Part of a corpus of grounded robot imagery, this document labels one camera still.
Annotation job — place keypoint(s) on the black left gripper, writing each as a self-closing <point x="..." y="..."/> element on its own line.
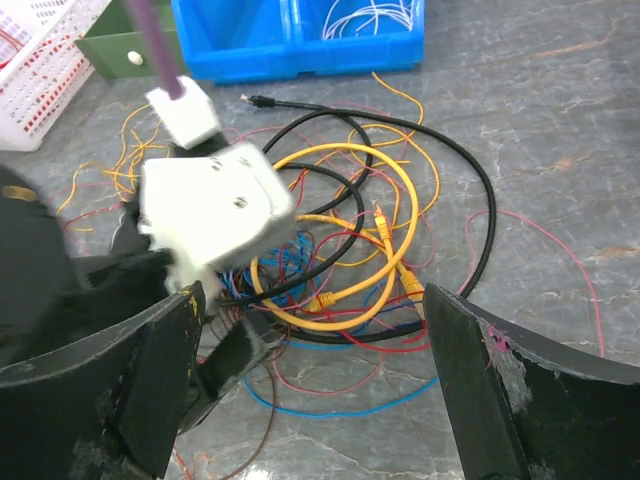
<point x="49" y="299"/>

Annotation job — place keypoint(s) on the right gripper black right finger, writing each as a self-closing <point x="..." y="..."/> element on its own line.
<point x="523" y="406"/>

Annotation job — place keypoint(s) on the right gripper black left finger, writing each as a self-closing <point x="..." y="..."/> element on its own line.
<point x="107" y="406"/>

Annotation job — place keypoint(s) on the white left perforated basket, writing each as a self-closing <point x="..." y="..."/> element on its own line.
<point x="42" y="69"/>

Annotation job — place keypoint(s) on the green plastic box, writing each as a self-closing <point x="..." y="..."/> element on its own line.
<point x="114" y="46"/>

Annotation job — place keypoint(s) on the blue plastic divided bin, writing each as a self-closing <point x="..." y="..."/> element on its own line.
<point x="230" y="42"/>

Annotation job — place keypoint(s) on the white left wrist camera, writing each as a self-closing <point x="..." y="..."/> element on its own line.
<point x="214" y="213"/>

